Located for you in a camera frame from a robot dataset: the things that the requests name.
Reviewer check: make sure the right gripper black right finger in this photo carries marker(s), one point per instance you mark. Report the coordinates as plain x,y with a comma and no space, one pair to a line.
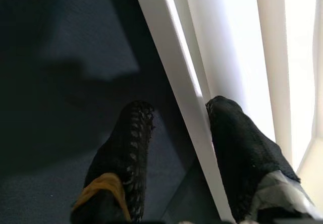
242,153

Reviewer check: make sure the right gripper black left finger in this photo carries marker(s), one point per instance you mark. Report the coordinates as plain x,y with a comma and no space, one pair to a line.
121,158

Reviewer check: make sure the white plastic table top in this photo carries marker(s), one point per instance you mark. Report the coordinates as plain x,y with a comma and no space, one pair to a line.
227,45

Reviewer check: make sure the black tablecloth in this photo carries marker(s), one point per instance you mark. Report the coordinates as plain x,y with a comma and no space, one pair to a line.
63,82

